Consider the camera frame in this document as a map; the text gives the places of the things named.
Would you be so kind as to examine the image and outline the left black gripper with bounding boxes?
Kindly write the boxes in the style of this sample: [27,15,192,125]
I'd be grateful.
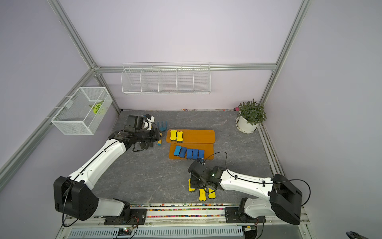
[136,127,166,143]

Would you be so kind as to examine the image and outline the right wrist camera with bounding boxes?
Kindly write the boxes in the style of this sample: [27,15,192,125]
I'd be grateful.
[198,159,206,165]

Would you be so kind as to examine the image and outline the blue eraser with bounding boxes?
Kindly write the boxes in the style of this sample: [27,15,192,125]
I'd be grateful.
[186,148,193,159]
[174,145,182,156]
[198,149,205,159]
[179,147,188,158]
[192,149,199,160]

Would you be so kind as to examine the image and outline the orange wooden two-tier shelf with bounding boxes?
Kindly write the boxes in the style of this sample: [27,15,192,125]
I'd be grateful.
[166,129,216,160]

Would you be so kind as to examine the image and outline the white vented cable duct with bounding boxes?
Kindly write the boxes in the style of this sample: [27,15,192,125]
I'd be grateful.
[67,226,244,239]

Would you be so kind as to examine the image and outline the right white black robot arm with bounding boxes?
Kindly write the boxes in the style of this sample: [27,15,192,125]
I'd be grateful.
[188,161,302,225]

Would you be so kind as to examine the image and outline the yellow eraser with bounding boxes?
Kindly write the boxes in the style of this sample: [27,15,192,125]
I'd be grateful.
[170,129,177,141]
[176,131,184,142]
[208,188,216,199]
[199,189,207,202]
[188,179,196,192]

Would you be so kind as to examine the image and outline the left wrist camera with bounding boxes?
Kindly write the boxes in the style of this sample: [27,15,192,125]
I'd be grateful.
[142,114,155,130]

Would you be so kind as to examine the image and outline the white wire wall shelf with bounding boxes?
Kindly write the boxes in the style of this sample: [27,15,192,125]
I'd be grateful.
[121,62,211,95]

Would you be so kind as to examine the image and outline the aluminium rail frame front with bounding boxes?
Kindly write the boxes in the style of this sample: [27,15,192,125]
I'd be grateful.
[61,204,311,229]

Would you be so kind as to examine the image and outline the green item in basket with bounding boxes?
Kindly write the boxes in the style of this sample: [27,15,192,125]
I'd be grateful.
[89,101,104,115]

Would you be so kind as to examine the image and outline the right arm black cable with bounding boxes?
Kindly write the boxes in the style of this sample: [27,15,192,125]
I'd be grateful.
[200,151,311,207]

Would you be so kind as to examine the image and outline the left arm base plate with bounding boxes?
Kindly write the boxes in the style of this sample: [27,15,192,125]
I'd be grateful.
[104,208,147,226]

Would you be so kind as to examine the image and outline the potted green plant white pot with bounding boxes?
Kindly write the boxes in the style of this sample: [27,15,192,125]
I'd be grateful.
[236,99,267,134]

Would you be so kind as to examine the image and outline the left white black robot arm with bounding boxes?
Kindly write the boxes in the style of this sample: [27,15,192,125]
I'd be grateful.
[53,114,161,225]

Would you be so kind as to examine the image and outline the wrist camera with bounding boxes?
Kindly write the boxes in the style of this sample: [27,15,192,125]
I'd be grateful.
[198,159,206,165]
[142,114,155,130]

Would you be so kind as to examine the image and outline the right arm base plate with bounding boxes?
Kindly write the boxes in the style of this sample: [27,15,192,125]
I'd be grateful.
[224,207,266,224]

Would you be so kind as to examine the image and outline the yellow black garden gloves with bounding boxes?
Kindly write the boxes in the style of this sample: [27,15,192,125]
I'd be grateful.
[139,141,154,150]

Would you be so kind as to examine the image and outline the blue garden hand rake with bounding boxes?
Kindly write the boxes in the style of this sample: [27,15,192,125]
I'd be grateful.
[157,121,168,145]

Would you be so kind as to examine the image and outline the white mesh wall basket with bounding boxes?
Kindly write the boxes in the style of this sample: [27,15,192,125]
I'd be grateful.
[51,87,112,135]

